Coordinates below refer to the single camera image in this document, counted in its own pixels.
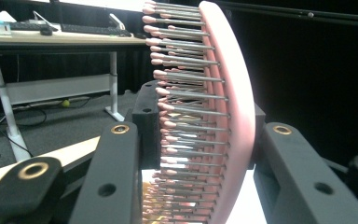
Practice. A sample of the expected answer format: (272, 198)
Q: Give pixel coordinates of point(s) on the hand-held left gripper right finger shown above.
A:
(292, 180)

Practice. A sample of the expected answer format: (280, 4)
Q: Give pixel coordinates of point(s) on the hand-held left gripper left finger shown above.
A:
(118, 174)

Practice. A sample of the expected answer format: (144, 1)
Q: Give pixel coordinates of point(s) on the pink hairbrush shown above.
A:
(239, 109)

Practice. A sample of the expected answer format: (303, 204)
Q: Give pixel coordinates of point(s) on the wooden table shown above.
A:
(68, 154)

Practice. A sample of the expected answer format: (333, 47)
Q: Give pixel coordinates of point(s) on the yellow ball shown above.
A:
(65, 103)

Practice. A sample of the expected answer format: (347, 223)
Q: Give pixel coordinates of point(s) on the black keyboard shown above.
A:
(93, 29)

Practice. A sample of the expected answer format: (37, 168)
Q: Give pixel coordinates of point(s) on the white-framed desk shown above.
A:
(59, 39)

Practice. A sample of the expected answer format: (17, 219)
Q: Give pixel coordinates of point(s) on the silver device stand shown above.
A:
(45, 20)
(117, 21)

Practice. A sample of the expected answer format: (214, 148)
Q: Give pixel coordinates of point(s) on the black computer mouse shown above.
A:
(46, 31)

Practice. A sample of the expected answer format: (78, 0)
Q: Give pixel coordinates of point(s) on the black metal bar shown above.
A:
(307, 14)

